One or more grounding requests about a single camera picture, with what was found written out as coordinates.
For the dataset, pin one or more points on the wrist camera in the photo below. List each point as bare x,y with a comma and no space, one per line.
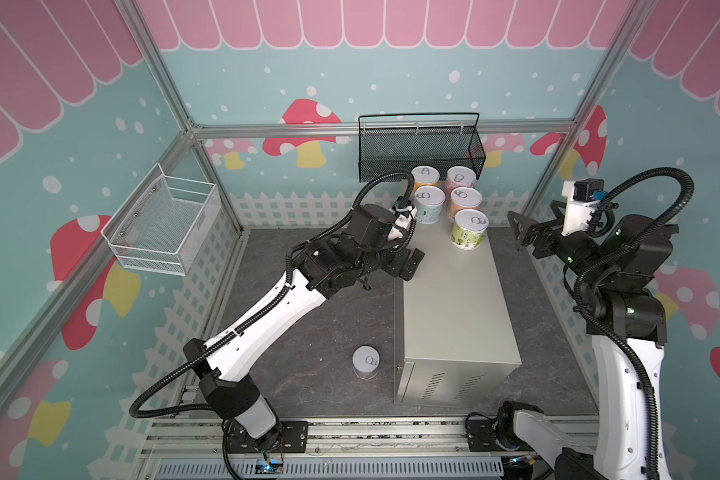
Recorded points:
582,198
405,219

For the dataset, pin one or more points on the white wire wall basket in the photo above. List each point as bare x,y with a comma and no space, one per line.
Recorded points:
163,224

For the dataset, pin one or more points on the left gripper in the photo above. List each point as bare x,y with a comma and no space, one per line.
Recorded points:
396,268

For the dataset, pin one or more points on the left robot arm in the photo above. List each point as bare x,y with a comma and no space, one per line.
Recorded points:
373,236

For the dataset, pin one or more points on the black mesh wall basket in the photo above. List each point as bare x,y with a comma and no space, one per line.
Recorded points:
390,142

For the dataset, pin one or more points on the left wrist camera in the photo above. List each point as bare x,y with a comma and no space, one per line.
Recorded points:
405,219

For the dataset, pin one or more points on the yellow label can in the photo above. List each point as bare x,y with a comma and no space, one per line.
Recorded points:
425,176

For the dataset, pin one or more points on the orange label can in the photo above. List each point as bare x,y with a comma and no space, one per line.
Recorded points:
462,198

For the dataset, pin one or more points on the beige metal cabinet counter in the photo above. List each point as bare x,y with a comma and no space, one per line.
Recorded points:
454,341

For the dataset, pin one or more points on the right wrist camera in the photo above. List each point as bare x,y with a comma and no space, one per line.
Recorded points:
582,198

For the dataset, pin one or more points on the beige label can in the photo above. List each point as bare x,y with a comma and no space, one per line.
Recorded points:
365,361

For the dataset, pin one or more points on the green label can front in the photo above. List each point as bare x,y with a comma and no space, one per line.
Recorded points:
469,229

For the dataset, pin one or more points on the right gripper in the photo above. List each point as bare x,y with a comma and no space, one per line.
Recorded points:
543,234

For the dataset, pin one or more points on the white lid can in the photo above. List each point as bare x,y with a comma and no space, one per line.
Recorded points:
428,202

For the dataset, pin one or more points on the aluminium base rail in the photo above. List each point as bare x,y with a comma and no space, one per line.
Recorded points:
439,447

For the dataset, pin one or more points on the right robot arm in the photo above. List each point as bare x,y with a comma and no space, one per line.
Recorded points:
608,264

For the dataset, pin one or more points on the pink label can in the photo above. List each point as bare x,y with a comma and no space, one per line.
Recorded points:
459,176

